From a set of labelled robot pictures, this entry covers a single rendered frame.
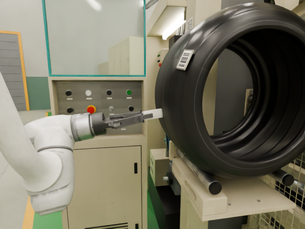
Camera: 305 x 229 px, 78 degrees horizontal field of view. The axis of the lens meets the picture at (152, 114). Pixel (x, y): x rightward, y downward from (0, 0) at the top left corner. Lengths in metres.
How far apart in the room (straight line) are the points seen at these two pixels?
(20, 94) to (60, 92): 8.20
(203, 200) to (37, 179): 0.49
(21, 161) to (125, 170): 0.86
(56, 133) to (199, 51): 0.48
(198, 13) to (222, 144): 0.62
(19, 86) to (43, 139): 8.79
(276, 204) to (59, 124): 0.80
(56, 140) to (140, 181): 0.81
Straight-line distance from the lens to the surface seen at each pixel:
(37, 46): 9.47
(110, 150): 1.21
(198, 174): 0.75
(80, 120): 0.63
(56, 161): 0.55
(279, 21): 0.71
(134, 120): 0.61
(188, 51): 0.57
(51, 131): 0.63
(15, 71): 9.41
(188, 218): 1.23
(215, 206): 0.73
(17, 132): 0.47
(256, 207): 0.84
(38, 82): 9.37
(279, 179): 0.85
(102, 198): 1.37
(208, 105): 1.00
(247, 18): 0.65
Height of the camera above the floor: 1.25
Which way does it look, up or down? 10 degrees down
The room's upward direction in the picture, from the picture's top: straight up
